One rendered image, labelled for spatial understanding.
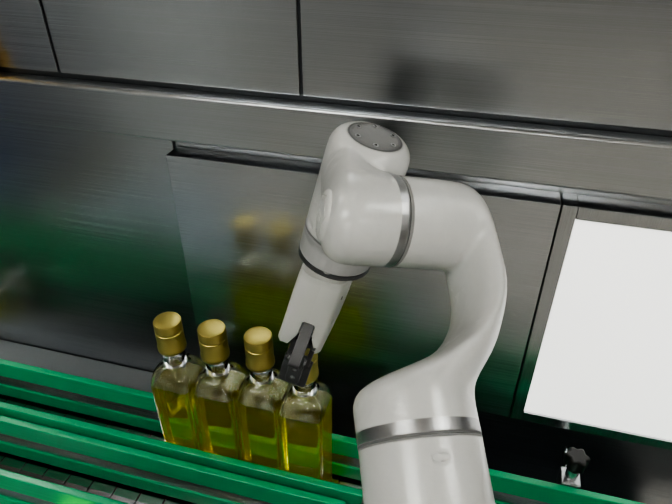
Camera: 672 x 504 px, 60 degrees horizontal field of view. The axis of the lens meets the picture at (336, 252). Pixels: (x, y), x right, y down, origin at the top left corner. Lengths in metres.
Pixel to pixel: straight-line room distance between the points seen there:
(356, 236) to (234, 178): 0.33
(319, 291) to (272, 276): 0.24
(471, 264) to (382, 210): 0.09
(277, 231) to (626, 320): 0.43
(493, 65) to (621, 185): 0.18
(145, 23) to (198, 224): 0.25
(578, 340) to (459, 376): 0.40
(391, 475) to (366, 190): 0.20
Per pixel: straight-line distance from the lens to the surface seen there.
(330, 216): 0.44
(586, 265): 0.72
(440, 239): 0.46
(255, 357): 0.70
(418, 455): 0.38
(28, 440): 0.99
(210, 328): 0.72
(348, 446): 0.85
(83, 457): 0.95
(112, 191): 0.88
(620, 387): 0.84
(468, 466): 0.39
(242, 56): 0.70
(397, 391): 0.39
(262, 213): 0.74
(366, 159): 0.49
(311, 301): 0.57
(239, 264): 0.80
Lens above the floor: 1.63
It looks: 34 degrees down
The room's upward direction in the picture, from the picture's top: straight up
